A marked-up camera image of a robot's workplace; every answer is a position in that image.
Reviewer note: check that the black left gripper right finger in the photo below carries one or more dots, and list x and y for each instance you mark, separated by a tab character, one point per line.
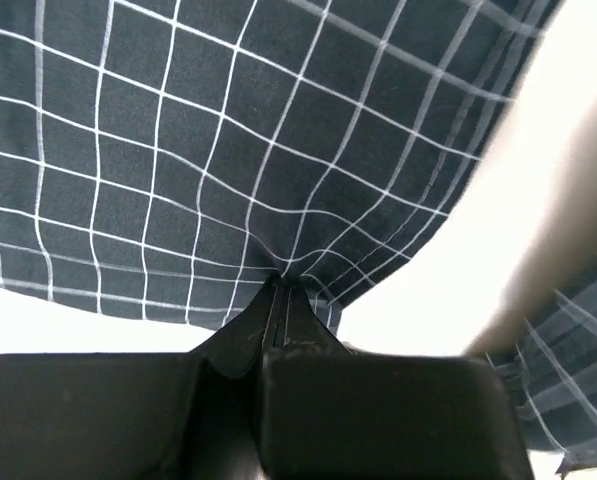
326	412

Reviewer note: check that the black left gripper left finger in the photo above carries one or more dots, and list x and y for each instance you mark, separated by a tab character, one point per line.
137	415

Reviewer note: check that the dark checked pillowcase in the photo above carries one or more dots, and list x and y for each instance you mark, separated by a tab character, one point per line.
160	161

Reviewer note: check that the cream pillow with bear print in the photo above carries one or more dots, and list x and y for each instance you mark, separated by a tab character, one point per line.
525	225

